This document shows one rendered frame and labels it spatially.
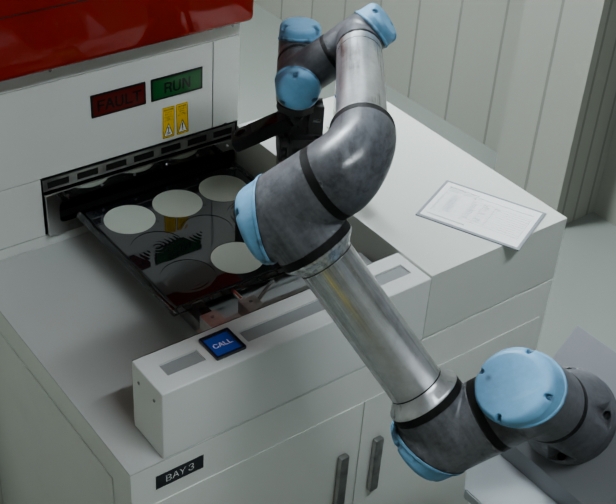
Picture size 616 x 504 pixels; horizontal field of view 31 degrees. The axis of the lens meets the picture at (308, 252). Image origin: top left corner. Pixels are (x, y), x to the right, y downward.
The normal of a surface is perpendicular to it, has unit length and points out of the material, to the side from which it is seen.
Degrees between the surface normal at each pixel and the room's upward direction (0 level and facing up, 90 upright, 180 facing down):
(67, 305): 0
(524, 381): 41
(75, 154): 90
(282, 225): 78
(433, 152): 0
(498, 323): 90
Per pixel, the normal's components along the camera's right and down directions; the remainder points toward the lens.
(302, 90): -0.02, 0.58
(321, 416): 0.59, 0.50
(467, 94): -0.79, 0.32
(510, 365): -0.43, -0.38
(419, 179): 0.06, -0.81
